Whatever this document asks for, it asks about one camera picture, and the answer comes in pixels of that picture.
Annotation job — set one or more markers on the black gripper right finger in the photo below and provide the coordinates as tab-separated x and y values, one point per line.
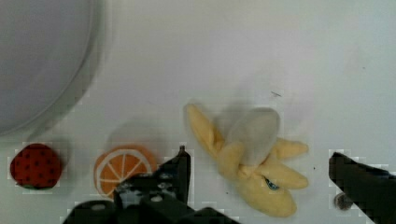
372	189

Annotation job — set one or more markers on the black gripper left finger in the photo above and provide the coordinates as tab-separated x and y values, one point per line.
172	178

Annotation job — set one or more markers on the plush peeled banana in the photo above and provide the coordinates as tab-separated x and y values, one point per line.
250	156

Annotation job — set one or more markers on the lavender round plate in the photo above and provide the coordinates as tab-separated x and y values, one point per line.
43	43

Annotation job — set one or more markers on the plush orange slice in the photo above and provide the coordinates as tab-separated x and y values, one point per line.
119	164

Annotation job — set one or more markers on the plush red strawberry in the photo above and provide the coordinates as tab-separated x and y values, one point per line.
36	166

